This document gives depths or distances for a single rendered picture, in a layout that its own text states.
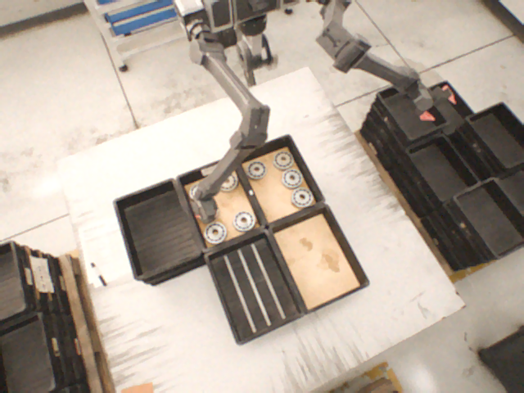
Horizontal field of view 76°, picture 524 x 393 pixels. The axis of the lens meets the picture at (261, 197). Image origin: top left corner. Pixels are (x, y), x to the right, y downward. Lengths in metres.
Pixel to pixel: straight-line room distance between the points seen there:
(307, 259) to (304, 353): 0.42
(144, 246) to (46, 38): 2.77
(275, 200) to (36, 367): 1.55
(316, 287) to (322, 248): 0.18
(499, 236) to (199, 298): 1.71
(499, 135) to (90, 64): 3.30
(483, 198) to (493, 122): 0.57
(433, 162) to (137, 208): 1.86
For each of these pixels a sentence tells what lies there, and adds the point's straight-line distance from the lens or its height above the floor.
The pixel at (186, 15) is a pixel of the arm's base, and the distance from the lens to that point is 1.34.
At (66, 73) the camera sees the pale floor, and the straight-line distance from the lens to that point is 3.62.
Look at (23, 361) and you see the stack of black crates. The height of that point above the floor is 0.38.
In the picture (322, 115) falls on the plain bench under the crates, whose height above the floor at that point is 0.70.
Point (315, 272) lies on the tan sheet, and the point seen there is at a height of 0.83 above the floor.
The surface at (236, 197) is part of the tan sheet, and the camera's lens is 1.64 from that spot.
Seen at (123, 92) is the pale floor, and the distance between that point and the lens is 3.26.
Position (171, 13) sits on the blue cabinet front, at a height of 0.36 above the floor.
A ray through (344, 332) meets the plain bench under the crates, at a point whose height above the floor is 0.70.
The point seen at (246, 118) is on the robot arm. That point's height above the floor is 1.51.
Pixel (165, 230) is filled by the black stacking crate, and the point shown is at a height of 0.83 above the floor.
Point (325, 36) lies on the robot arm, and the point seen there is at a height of 1.60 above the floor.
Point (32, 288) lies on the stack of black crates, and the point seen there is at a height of 0.49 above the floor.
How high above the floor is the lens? 2.35
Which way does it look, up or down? 68 degrees down
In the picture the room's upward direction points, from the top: straight up
